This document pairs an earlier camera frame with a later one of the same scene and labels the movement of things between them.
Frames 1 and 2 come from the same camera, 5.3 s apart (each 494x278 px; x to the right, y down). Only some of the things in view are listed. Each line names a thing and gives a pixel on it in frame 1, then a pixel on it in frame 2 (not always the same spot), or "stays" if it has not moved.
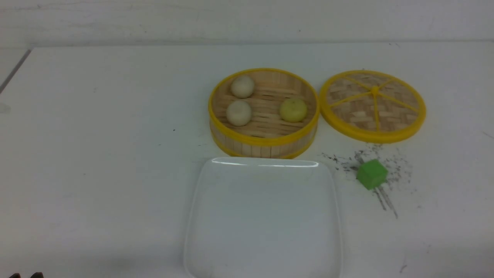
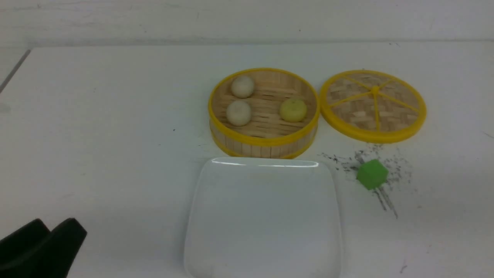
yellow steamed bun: (293, 110) stays
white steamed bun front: (238, 112) stays
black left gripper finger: (37, 275) to (56, 257)
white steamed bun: (242, 87) stays
